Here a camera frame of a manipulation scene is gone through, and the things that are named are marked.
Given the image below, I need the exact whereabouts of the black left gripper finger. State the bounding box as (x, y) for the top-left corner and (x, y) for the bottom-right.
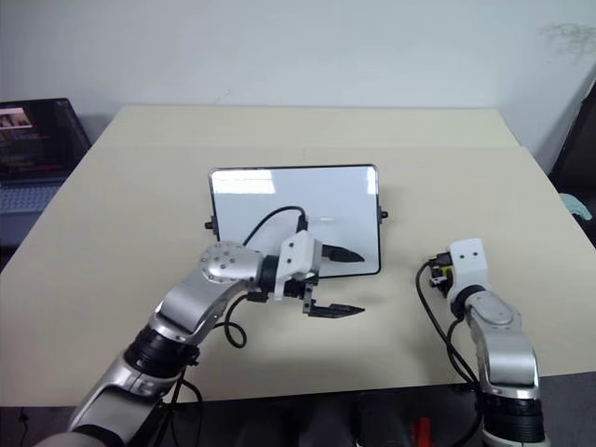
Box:
(307, 302), (367, 319)
(327, 244), (366, 263)

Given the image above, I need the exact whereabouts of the dark chair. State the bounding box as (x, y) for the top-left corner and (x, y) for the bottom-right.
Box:
(549, 78), (596, 196)

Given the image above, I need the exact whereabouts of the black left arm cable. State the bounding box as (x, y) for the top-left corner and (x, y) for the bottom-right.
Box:
(224, 206), (309, 349)

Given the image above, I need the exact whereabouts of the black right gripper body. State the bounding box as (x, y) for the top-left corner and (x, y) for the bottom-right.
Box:
(428, 251), (454, 289)

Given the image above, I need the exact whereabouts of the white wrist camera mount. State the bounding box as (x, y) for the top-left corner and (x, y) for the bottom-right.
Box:
(272, 231), (324, 302)
(445, 237), (490, 299)

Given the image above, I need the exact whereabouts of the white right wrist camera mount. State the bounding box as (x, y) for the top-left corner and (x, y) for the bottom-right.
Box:
(445, 237), (490, 299)

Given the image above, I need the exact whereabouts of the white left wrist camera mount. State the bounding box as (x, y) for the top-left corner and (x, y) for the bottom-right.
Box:
(272, 231), (324, 302)

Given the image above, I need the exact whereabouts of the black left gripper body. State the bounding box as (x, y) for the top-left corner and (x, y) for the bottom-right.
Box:
(283, 241), (332, 318)

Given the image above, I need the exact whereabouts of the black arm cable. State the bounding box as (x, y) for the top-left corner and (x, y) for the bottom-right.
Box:
(415, 258), (483, 441)
(224, 206), (309, 349)

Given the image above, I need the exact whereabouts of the black-framed whiteboard with stand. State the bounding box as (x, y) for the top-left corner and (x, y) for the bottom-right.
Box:
(204, 163), (390, 279)

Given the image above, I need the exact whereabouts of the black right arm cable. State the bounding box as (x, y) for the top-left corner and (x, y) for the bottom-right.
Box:
(415, 258), (483, 441)

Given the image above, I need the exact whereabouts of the open laptop computer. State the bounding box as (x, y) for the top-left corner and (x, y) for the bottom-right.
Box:
(0, 97), (92, 215)

